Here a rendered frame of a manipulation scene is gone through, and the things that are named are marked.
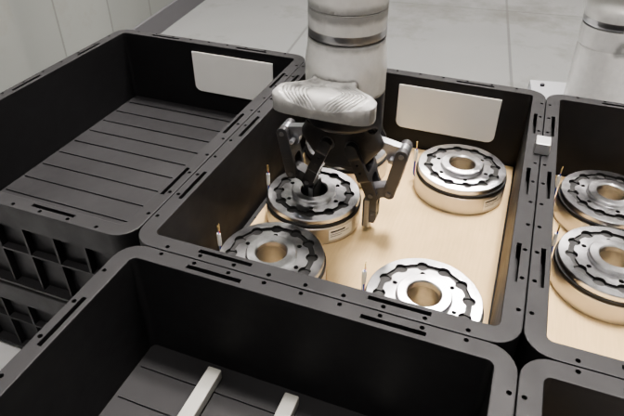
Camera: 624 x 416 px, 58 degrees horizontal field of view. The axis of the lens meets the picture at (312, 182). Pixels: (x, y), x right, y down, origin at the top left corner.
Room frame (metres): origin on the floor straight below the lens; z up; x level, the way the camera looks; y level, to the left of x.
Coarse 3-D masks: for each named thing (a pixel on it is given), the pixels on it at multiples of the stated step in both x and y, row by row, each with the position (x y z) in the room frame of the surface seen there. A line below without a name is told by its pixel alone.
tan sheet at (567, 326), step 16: (560, 304) 0.37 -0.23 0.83; (560, 320) 0.35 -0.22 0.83; (576, 320) 0.35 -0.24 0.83; (592, 320) 0.35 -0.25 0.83; (560, 336) 0.33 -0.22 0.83; (576, 336) 0.33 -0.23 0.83; (592, 336) 0.33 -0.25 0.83; (608, 336) 0.33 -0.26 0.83; (592, 352) 0.31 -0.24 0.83; (608, 352) 0.31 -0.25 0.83
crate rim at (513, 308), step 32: (512, 96) 0.61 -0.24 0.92; (256, 128) 0.53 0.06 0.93; (224, 160) 0.46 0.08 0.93; (192, 192) 0.41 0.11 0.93; (160, 224) 0.36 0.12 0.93; (192, 256) 0.32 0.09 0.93; (224, 256) 0.33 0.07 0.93; (512, 256) 0.32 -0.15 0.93; (320, 288) 0.29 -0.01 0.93; (352, 288) 0.29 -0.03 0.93; (512, 288) 0.29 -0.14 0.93; (416, 320) 0.26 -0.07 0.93; (448, 320) 0.26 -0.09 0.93; (512, 320) 0.26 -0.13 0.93; (512, 352) 0.25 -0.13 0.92
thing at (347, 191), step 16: (336, 176) 0.54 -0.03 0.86; (272, 192) 0.50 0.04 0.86; (288, 192) 0.50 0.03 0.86; (336, 192) 0.50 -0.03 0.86; (352, 192) 0.50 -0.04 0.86; (272, 208) 0.48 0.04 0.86; (288, 208) 0.48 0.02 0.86; (304, 208) 0.47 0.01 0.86; (320, 208) 0.47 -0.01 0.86; (336, 208) 0.48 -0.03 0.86; (352, 208) 0.47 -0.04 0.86; (304, 224) 0.45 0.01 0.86; (320, 224) 0.45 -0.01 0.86
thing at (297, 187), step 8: (320, 176) 0.52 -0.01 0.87; (296, 184) 0.51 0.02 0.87; (328, 184) 0.51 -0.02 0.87; (296, 192) 0.49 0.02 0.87; (328, 192) 0.49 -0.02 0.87; (296, 200) 0.49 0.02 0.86; (304, 200) 0.48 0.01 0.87; (312, 200) 0.48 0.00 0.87; (320, 200) 0.48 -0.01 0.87; (328, 200) 0.48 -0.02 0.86
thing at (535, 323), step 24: (552, 96) 0.60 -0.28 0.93; (552, 120) 0.57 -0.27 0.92; (552, 144) 0.49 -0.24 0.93; (552, 168) 0.45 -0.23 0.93; (552, 192) 0.41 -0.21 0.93; (552, 216) 0.37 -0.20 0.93; (528, 288) 0.29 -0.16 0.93; (528, 312) 0.27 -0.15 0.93; (528, 336) 0.25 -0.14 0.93; (528, 360) 0.24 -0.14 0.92; (576, 360) 0.23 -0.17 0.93; (600, 360) 0.23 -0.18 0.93
